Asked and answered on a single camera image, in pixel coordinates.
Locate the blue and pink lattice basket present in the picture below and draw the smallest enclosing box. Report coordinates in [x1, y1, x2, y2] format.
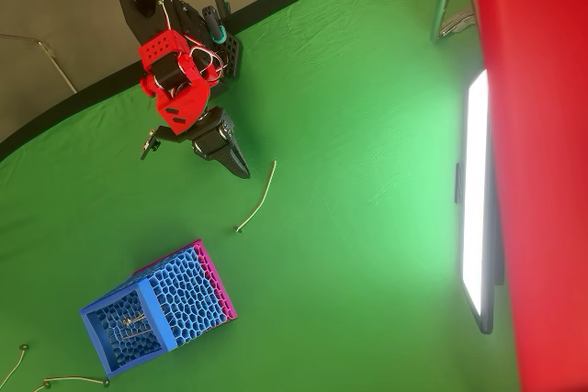
[77, 239, 239, 378]

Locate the green cloth mat black edge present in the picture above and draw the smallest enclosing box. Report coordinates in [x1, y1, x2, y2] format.
[0, 0, 523, 392]

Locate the black LED light panel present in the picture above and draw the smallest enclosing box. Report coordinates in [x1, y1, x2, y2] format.
[454, 68, 506, 336]

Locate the blurred red object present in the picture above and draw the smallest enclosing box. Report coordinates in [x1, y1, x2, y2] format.
[468, 0, 588, 392]

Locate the black gripper camera mount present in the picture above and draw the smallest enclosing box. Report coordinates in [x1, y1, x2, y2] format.
[140, 124, 197, 162]

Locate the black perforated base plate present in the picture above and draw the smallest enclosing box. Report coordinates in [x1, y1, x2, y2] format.
[206, 31, 243, 99]

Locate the red and white servo wire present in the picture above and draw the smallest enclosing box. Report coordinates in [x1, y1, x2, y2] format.
[187, 45, 227, 77]

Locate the thin grey cable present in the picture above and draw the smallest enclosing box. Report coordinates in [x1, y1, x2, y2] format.
[0, 32, 78, 94]

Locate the cable at bottom left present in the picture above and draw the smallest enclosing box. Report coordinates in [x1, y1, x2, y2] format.
[30, 374, 111, 392]

